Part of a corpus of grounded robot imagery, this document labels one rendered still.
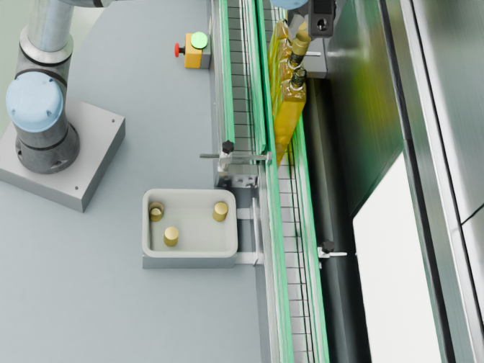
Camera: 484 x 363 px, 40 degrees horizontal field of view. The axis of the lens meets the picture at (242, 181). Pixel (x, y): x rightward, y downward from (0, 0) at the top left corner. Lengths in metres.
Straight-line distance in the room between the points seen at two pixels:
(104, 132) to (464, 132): 0.93
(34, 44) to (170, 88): 0.49
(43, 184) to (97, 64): 0.43
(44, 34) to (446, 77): 0.82
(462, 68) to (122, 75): 1.06
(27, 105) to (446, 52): 0.86
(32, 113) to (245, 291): 0.65
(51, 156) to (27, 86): 0.19
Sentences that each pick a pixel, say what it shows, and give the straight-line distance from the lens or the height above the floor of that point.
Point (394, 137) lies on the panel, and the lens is 1.28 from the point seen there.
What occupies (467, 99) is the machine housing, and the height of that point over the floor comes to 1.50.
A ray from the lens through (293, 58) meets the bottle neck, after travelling 1.52.
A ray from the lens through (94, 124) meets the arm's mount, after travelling 1.72.
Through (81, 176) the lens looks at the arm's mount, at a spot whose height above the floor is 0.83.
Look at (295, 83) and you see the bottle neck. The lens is 1.50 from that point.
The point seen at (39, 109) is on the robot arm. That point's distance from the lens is 1.50.
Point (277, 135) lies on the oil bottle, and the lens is 1.65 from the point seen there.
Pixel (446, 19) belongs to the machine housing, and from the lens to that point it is 1.19.
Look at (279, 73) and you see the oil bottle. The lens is 1.57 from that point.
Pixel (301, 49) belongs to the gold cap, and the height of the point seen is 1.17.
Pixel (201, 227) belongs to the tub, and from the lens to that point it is 1.67.
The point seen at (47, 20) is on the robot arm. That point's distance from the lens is 1.46.
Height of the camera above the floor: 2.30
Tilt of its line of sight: 62 degrees down
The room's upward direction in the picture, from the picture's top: 18 degrees clockwise
